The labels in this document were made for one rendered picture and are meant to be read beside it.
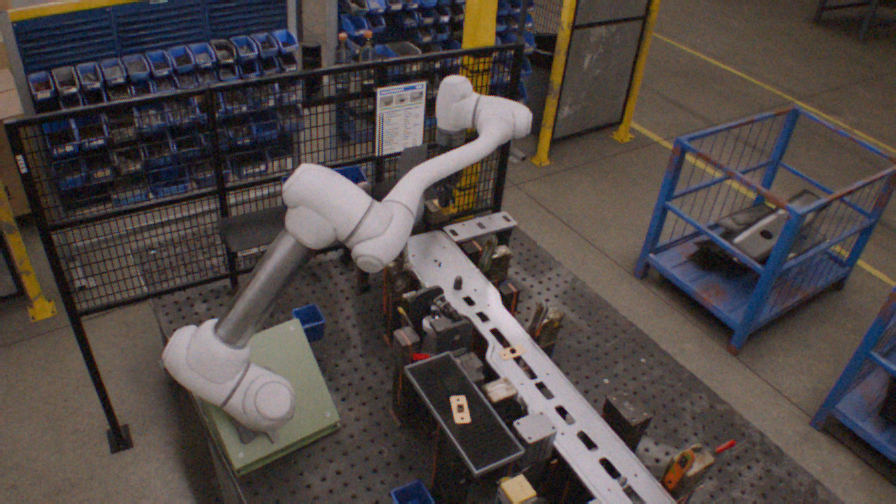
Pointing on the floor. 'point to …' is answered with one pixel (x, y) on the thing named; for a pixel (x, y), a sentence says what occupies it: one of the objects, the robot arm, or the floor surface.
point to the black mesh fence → (119, 439)
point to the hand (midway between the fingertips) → (444, 196)
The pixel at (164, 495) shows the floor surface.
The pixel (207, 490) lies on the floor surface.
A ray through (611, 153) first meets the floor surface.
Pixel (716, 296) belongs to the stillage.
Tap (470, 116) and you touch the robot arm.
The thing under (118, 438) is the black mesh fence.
